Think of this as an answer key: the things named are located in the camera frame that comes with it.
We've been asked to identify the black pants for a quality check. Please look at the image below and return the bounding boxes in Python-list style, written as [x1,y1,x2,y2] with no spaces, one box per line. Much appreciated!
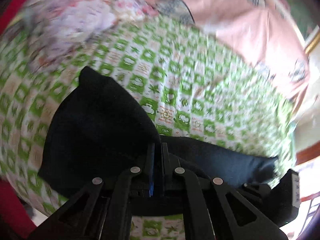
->
[38,67,276,216]

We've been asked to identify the green white patterned bedsheet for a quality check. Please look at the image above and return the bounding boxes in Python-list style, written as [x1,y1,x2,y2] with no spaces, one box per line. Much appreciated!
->
[0,15,297,240]

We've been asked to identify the red cloth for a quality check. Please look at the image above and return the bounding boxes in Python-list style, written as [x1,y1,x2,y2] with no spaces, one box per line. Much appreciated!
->
[1,0,36,239]

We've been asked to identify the pink quilt with plaid hearts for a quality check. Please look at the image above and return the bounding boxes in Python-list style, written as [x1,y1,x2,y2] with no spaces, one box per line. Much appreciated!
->
[146,0,310,111]

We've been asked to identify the floral white purple cloth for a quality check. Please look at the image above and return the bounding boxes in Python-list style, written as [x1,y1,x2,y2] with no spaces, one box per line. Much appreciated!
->
[1,0,158,73]

